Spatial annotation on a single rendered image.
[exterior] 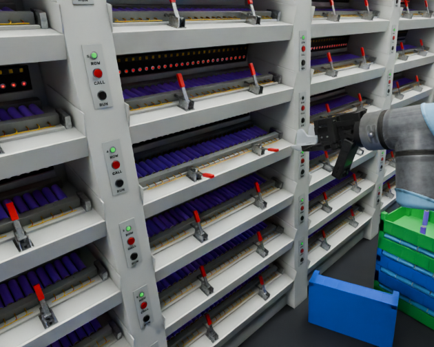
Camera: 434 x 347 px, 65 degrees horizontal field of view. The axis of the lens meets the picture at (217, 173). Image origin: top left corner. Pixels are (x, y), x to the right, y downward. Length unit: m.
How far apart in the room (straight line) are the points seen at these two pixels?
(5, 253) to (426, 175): 0.83
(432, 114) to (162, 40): 0.58
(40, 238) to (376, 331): 1.15
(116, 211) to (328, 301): 0.91
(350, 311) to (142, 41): 1.14
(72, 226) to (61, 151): 0.17
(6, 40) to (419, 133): 0.77
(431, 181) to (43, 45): 0.77
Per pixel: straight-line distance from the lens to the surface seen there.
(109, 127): 0.75
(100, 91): 0.74
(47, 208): 0.82
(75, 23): 0.73
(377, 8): 1.80
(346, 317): 1.45
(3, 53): 0.70
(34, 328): 0.88
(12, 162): 0.71
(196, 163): 0.96
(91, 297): 0.89
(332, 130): 0.88
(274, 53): 1.21
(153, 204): 0.85
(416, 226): 1.59
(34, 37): 0.71
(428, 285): 1.52
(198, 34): 0.88
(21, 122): 0.77
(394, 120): 0.81
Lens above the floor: 1.06
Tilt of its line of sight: 21 degrees down
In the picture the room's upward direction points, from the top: 5 degrees counter-clockwise
